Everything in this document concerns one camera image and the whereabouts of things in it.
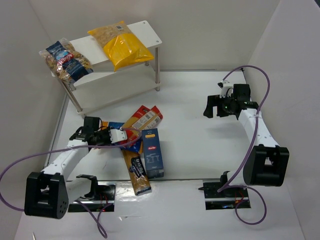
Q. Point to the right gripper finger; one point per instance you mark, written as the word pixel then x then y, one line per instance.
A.
pixel 219 110
pixel 212 101

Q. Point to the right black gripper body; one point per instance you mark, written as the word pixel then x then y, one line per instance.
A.
pixel 217 107

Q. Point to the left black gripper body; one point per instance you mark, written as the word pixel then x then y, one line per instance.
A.
pixel 105 137

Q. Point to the blue orange pasta bag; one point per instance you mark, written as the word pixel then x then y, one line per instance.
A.
pixel 132 141

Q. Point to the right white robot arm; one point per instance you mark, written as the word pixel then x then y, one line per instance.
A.
pixel 265 162

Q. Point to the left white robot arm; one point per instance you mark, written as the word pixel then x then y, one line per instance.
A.
pixel 49 192

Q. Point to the white two-tier metal shelf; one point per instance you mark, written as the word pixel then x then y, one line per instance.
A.
pixel 105 86

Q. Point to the yellow macaroni pasta bag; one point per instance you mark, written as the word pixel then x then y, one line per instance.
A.
pixel 120 45

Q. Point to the red spaghetti pack front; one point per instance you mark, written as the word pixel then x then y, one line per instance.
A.
pixel 132 126

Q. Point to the dark blue Barilla box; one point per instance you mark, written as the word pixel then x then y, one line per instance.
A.
pixel 153 160

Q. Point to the black label spaghetti pack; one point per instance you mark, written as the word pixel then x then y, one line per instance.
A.
pixel 137 173

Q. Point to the red spaghetti pack barcode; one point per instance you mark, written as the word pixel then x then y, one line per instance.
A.
pixel 151 119

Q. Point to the clear fusilli bag blue label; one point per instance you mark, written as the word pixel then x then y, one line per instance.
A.
pixel 65 62

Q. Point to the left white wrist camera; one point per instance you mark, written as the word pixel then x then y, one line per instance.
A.
pixel 117 135

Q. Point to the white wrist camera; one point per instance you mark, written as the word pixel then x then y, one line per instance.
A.
pixel 117 135
pixel 226 89

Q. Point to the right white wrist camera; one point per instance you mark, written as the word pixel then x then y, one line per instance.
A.
pixel 226 89

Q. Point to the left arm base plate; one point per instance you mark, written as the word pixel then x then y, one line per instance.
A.
pixel 103 200

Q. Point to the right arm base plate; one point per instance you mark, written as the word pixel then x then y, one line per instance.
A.
pixel 225 200

